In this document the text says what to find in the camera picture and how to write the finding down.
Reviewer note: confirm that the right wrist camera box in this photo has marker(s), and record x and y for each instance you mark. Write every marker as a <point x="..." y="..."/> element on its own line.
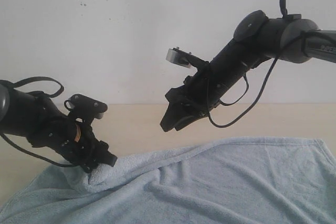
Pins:
<point x="184" y="59"/>

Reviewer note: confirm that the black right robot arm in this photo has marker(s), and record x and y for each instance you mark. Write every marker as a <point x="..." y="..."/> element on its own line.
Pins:
<point x="256" y="39"/>

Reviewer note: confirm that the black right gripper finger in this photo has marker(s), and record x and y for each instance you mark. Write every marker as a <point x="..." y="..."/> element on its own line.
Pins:
<point x="188" y="117"/>
<point x="174" y="117"/>

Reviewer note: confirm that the light blue terry towel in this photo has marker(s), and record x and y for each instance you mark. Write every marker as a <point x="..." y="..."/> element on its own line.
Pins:
<point x="235" y="180"/>

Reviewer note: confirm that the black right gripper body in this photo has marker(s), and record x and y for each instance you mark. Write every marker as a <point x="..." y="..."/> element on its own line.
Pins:
<point x="198" y="93"/>

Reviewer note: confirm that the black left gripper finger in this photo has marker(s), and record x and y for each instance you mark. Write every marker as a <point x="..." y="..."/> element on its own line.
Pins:
<point x="89" y="167"/>
<point x="104" y="156"/>

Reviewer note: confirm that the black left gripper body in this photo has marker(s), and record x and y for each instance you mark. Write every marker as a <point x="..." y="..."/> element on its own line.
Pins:
<point x="75" y="142"/>

